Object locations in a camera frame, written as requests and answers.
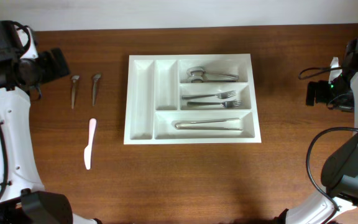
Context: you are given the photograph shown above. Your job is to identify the metal tongs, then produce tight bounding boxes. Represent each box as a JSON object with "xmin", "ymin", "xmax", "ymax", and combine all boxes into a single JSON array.
[{"xmin": 173, "ymin": 118, "xmax": 243, "ymax": 131}]

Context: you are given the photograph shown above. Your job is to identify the white plastic cutlery tray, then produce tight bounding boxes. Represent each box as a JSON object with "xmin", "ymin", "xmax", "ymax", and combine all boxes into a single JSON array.
[{"xmin": 124, "ymin": 54, "xmax": 262, "ymax": 144}]

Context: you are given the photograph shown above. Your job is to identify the pink plastic knife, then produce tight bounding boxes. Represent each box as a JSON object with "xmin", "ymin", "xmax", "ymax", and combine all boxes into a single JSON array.
[{"xmin": 83, "ymin": 118, "xmax": 97, "ymax": 170}]

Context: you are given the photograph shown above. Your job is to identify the small metal spoon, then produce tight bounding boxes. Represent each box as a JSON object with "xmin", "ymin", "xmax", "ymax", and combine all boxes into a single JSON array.
[
  {"xmin": 92, "ymin": 73, "xmax": 102, "ymax": 106},
  {"xmin": 71, "ymin": 75, "xmax": 80, "ymax": 109}
]

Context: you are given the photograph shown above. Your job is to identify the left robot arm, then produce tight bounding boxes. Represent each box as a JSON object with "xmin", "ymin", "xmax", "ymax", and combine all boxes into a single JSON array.
[{"xmin": 0, "ymin": 21, "xmax": 87, "ymax": 223}]

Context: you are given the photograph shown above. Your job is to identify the metal fork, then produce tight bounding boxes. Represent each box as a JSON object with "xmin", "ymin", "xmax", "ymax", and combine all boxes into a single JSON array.
[
  {"xmin": 181, "ymin": 90, "xmax": 237, "ymax": 100},
  {"xmin": 186, "ymin": 100, "xmax": 242, "ymax": 108}
]

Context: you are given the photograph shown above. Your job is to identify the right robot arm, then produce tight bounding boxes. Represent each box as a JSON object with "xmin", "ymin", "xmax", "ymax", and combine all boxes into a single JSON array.
[{"xmin": 273, "ymin": 38, "xmax": 358, "ymax": 224}]

